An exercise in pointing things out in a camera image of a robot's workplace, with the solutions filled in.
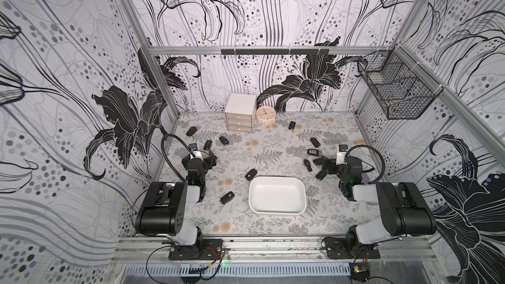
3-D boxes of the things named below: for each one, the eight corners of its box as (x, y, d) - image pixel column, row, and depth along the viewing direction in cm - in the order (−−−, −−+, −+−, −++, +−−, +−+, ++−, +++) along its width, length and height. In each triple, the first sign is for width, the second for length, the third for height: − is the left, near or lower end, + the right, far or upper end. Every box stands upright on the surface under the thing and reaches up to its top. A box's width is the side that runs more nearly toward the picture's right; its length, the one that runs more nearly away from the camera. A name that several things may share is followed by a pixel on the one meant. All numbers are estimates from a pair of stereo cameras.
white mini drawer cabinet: (227, 133, 112) (224, 116, 101) (230, 109, 124) (228, 92, 113) (255, 133, 112) (255, 116, 101) (256, 109, 124) (255, 92, 113)
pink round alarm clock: (256, 125, 116) (256, 121, 113) (256, 109, 124) (256, 106, 121) (276, 125, 115) (277, 121, 113) (275, 109, 124) (275, 106, 121)
